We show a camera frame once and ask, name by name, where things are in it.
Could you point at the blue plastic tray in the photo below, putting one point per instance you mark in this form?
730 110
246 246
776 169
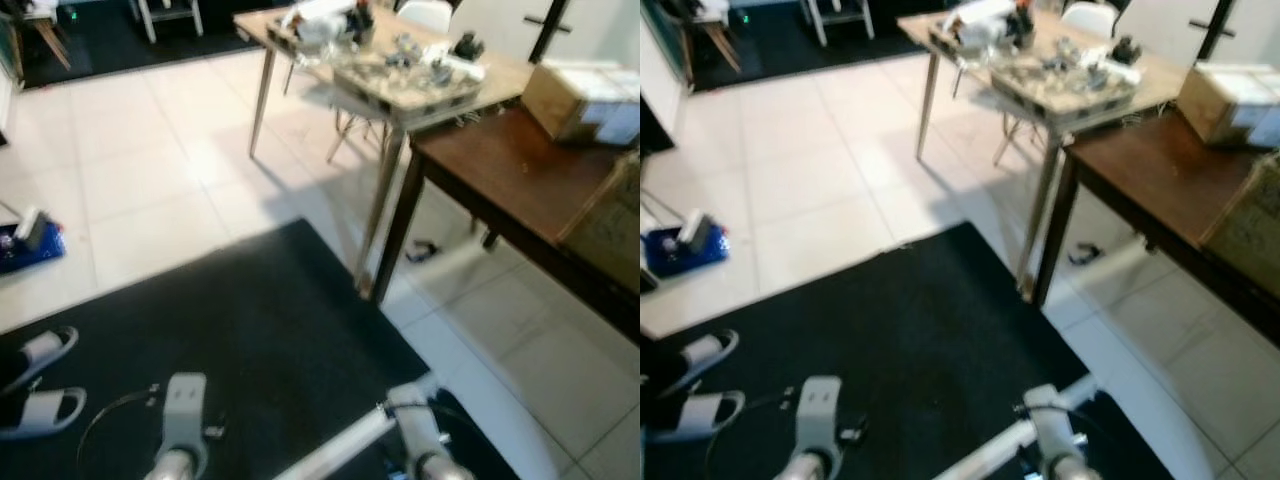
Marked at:
35 258
675 260

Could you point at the white stool frame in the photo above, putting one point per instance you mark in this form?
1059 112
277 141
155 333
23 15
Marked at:
840 18
170 15

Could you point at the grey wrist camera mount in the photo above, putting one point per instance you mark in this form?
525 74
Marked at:
1048 415
185 410
820 410
413 415

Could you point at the white roll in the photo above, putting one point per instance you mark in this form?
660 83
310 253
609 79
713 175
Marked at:
1122 72
462 68

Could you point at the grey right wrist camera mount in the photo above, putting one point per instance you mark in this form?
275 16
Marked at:
413 415
1048 415

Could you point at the black door frame post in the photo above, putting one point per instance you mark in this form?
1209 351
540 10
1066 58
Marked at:
1215 30
548 30

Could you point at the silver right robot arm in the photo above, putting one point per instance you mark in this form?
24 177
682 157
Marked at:
442 470
1072 470

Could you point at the small black object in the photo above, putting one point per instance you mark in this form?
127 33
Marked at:
468 46
1126 50

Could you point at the black floor mat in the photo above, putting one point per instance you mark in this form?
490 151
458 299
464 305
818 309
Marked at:
250 340
920 340

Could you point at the light wooden table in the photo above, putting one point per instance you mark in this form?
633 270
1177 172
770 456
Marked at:
1160 85
500 80

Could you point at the dark brown wooden table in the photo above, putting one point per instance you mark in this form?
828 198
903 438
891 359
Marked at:
510 175
1150 180

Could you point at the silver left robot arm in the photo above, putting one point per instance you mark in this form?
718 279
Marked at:
803 468
172 468

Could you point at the small closed cardboard box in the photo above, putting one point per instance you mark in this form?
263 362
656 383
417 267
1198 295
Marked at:
560 100
1215 105

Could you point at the small grey white device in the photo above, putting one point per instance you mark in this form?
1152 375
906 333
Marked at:
697 230
35 228

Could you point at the black carpet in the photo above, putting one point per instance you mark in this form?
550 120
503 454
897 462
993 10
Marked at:
780 45
110 45

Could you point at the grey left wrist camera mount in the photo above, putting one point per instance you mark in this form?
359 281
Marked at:
185 410
820 410

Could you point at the grey white slipper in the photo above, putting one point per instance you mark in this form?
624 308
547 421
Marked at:
48 412
712 352
45 350
705 412

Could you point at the black socked person foot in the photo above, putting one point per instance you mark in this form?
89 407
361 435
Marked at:
655 410
8 410
12 365
665 365

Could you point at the large open cardboard box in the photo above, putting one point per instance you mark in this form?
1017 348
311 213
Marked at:
1250 225
610 230

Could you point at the wooden stand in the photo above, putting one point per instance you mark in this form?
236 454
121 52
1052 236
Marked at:
715 32
45 30

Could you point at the white chair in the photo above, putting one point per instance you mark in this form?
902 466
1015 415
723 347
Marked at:
1090 18
425 15

